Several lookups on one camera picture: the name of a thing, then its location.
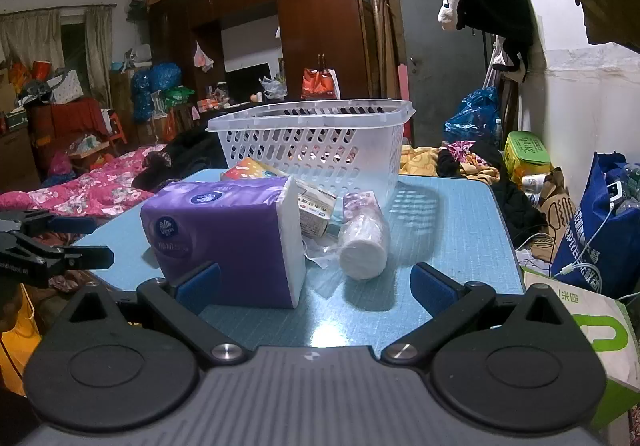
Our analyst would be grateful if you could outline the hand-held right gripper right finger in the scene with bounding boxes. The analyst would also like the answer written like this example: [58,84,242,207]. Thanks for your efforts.
[382,262,581,368]

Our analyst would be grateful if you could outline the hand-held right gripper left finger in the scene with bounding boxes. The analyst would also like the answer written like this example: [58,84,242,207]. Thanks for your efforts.
[60,262,249,368]

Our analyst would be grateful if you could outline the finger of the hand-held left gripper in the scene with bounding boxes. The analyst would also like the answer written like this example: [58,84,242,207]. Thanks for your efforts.
[0,209,97,234]
[0,232,115,286]

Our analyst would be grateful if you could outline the purple tissue pack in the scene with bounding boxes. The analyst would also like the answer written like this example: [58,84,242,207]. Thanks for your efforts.
[140,176,307,309]

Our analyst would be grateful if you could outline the orange tissue pack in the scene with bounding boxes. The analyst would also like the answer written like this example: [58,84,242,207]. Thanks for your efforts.
[220,157,293,183]

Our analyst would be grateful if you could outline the small white carton box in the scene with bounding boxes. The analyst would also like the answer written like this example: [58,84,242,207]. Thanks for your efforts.
[295,179,338,238]

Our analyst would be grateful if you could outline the white plastic basket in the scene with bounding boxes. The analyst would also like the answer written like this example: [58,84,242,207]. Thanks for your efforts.
[206,99,417,201]

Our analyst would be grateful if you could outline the orange yellow cloth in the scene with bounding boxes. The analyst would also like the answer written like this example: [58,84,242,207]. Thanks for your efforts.
[0,286,42,397]

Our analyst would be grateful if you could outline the red cloth covered furniture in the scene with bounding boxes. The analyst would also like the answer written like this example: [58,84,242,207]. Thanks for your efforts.
[27,97,108,142]

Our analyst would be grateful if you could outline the red plastic stool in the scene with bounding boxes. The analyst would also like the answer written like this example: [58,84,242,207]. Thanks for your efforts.
[102,109,128,144]

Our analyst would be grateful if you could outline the black cloth pile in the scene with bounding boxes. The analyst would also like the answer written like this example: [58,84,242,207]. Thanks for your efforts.
[437,141,548,247]

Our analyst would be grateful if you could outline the yellow printed blanket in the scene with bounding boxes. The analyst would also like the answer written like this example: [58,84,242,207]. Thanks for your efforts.
[400,146,501,184]

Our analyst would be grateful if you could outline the black fuzzy clothing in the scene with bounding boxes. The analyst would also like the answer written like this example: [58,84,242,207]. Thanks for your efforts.
[132,129,226,192]

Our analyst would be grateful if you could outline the patterned gift box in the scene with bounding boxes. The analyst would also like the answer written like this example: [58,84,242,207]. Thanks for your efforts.
[50,70,83,104]

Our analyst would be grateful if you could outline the brown paper bag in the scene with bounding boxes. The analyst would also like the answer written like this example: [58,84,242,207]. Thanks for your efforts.
[537,169,576,247]

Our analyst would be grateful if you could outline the blue plastic bags pile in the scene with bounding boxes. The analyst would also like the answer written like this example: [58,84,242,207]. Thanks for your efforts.
[131,62,182,122]

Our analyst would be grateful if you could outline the green lidded box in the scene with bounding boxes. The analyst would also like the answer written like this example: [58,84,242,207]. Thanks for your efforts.
[502,131,552,177]

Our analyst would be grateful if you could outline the blue tote bag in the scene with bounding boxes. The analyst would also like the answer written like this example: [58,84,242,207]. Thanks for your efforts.
[550,152,640,299]

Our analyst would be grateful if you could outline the white green paper bag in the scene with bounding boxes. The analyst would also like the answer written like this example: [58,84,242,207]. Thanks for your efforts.
[522,269,640,429]

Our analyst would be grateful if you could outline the blue plastic bag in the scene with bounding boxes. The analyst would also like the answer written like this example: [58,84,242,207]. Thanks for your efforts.
[444,86,501,144]

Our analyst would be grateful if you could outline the beige curtain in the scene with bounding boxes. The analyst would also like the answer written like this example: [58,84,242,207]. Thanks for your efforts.
[0,14,63,72]
[84,6,113,102]

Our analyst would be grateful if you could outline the black monitor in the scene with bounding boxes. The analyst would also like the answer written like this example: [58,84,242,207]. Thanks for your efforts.
[225,64,273,102]

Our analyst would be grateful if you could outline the grey door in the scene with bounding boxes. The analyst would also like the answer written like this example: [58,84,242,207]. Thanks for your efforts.
[392,0,493,147]

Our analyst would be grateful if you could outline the white pink plastic bag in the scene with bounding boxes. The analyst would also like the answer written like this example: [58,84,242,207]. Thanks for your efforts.
[194,41,215,72]

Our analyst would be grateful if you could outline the orange red hanging bag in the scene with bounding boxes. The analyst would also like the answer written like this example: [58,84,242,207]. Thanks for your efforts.
[301,68,337,100]

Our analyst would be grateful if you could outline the white folding rack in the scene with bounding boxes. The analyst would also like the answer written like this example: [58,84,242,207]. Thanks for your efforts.
[487,34,507,72]

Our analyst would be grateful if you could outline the wooden planks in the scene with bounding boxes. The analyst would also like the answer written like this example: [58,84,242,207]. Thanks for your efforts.
[357,0,401,100]

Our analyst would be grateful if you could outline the black hanging garment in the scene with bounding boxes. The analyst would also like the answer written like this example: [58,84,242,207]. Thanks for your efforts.
[456,0,535,82]

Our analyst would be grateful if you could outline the dark wooden wardrobe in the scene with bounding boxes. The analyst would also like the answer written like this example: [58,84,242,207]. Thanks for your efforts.
[147,0,373,147]

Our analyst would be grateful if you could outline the white cable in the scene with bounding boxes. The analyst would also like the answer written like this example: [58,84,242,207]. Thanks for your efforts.
[515,181,631,277]

